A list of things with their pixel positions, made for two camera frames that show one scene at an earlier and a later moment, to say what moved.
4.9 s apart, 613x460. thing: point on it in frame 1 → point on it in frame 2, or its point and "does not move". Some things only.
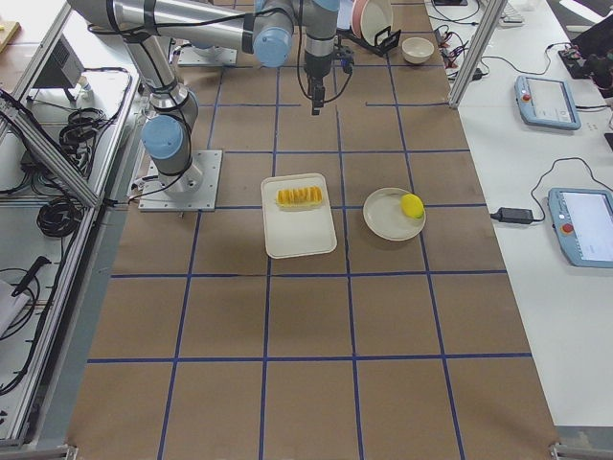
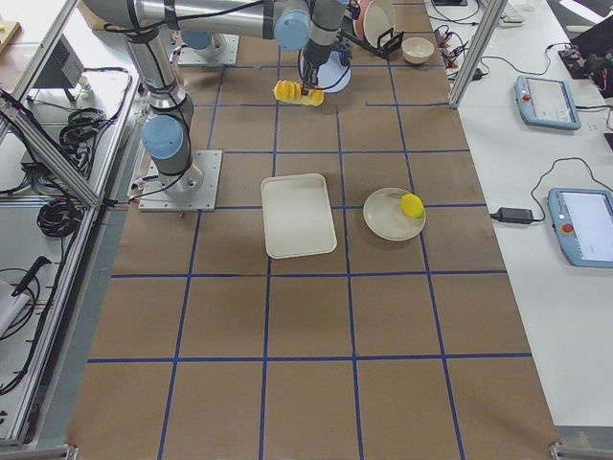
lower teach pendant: (583, 219) does not move
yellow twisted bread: (307, 195) → (291, 92)
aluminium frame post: (479, 51) does not move
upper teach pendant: (547, 102) does not move
